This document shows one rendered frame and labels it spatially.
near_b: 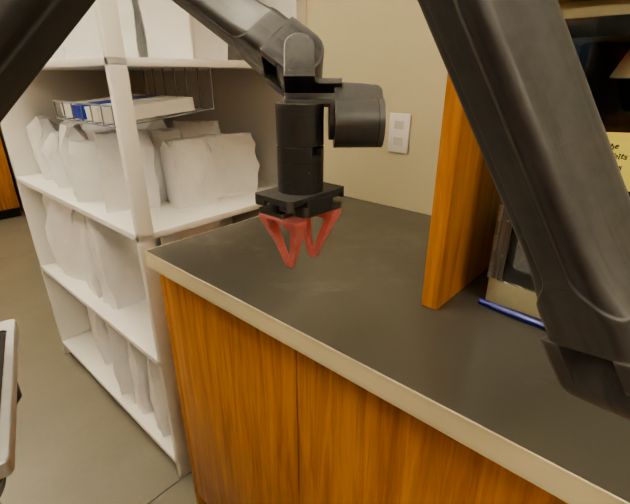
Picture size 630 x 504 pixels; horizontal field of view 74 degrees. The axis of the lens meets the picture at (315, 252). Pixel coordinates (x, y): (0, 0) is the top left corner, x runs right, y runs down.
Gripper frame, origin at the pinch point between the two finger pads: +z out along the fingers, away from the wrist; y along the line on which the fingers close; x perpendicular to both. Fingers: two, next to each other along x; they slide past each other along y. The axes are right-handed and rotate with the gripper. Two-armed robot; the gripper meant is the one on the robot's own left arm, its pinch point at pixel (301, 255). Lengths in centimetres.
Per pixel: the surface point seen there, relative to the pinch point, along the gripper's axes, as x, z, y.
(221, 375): 32, 42, 6
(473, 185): -9.3, -5.2, 32.9
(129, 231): 75, 18, 10
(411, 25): 31, -35, 76
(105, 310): 115, 60, 12
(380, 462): -11.0, 35.3, 6.3
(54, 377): 162, 110, -1
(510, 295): -18.4, 12.9, 33.3
